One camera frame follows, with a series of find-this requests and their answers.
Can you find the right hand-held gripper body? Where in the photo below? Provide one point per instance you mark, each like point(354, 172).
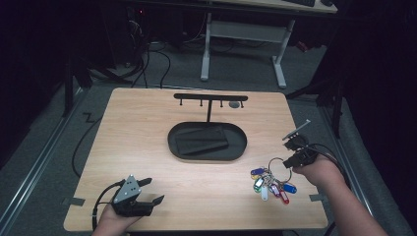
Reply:
point(304, 154)

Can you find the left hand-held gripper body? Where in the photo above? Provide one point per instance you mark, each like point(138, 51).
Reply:
point(128, 192)

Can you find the black key rack with tray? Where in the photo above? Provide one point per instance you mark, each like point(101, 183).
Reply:
point(236, 146)

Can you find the black wallet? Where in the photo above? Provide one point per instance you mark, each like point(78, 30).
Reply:
point(201, 141)

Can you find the person's right hand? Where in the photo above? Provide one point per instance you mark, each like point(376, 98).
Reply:
point(321, 172)

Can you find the person's left hand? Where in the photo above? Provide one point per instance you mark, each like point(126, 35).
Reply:
point(113, 224)

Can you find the grey tape strip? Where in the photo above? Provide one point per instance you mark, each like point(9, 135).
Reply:
point(317, 197)
point(75, 201)

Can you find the black metal stand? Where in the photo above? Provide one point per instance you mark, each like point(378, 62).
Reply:
point(68, 88)
point(337, 108)

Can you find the grey round table grommet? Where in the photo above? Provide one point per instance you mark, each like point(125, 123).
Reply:
point(234, 104)

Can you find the small red object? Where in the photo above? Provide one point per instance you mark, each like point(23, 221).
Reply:
point(302, 46)

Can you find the white-legged wooden desk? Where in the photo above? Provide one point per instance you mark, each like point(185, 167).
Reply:
point(247, 31)

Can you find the black keyboard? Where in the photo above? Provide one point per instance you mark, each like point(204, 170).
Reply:
point(300, 2)

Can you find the dark computer tower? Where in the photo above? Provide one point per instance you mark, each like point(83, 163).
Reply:
point(136, 29)

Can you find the metal floor rail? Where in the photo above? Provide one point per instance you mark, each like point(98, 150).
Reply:
point(36, 164)
point(331, 124)

